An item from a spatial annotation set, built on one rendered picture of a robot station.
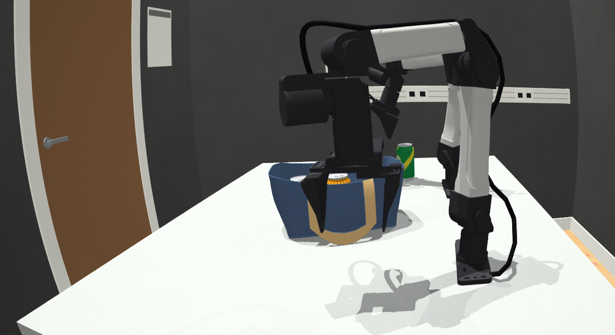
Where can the green and yellow drink can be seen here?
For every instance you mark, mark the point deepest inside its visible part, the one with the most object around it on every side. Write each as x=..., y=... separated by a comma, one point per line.
x=405, y=154

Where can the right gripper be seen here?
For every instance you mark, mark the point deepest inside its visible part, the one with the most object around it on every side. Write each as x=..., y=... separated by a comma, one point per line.
x=386, y=110

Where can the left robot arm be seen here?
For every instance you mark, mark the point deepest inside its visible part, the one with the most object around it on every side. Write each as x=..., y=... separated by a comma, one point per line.
x=310, y=99

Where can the yellow and red drink can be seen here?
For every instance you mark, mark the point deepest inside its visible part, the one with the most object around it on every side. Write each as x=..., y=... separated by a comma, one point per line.
x=338, y=179

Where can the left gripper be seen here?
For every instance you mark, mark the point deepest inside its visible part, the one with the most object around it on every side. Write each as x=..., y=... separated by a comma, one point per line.
x=353, y=153

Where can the purple drink can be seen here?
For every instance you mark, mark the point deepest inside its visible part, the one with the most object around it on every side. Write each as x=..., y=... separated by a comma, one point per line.
x=298, y=178

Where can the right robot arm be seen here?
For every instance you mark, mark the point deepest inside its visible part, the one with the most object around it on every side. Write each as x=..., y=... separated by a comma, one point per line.
x=389, y=75

